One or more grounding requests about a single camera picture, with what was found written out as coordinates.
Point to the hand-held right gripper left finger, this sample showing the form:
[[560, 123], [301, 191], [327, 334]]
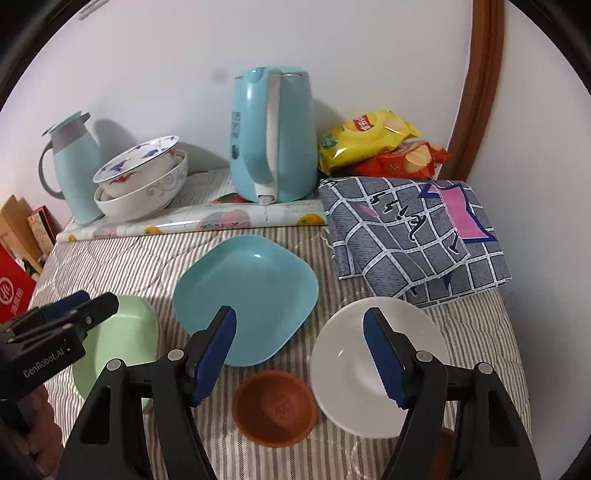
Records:
[[217, 355]]

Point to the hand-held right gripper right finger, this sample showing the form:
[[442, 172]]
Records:
[[383, 355]]

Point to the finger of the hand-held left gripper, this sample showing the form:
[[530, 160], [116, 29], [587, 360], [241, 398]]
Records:
[[69, 302], [99, 311]]

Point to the green square plate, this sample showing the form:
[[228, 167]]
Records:
[[124, 337]]

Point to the plain white bowl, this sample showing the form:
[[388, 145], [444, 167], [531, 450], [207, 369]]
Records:
[[341, 369]]

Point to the blue square plate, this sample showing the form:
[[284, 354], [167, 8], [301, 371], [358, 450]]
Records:
[[258, 290]]

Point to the small brown bowl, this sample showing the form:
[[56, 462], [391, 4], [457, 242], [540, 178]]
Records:
[[274, 408]]

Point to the person's left hand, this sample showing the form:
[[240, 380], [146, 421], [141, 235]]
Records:
[[46, 424]]

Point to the red paper bag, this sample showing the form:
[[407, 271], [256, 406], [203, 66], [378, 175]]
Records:
[[14, 286]]

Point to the striped quilt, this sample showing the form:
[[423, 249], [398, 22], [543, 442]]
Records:
[[138, 267]]

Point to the patterned gift box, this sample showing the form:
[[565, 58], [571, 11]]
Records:
[[44, 226]]

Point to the brown cardboard box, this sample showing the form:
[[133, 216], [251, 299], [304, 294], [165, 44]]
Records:
[[16, 221]]

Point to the grey checked folded cloth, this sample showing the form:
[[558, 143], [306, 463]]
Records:
[[406, 235]]

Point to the fruit print tablecloth roll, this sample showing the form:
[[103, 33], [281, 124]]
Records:
[[184, 221]]

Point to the white bowl with grey swirls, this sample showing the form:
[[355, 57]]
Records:
[[147, 196]]

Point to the light blue thermos jug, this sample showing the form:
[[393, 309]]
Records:
[[76, 175]]

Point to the blue and red patterned bowl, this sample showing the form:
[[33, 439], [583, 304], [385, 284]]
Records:
[[134, 159]]

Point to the red chip bag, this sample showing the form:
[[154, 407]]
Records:
[[406, 161]]

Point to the yellow chip bag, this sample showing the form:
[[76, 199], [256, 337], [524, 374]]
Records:
[[364, 138]]

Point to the light blue electric kettle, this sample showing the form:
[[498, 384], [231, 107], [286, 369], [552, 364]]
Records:
[[258, 138]]

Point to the brown wooden frame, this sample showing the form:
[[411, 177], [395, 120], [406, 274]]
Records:
[[485, 92]]

